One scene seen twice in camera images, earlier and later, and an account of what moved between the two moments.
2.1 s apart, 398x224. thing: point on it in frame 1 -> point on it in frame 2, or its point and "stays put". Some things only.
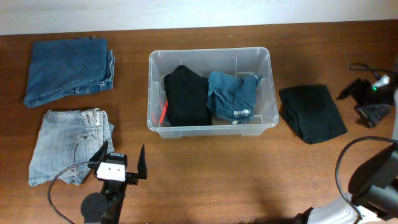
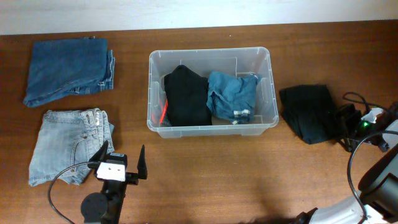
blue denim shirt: [231, 98] stays put
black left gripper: [132, 177] stays put
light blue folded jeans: [68, 137] stays put
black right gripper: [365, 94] -> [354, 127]
